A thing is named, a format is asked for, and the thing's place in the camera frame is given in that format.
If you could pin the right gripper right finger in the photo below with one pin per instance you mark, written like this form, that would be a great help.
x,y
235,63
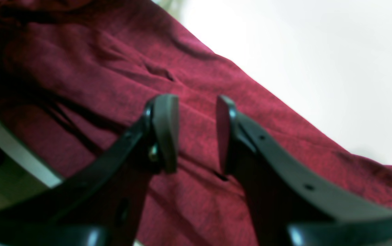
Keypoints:
x,y
291,205

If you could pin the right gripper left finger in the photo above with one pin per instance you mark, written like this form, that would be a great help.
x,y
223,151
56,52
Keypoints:
x,y
102,204

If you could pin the dark red t-shirt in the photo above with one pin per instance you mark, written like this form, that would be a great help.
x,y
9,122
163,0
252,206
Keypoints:
x,y
76,74

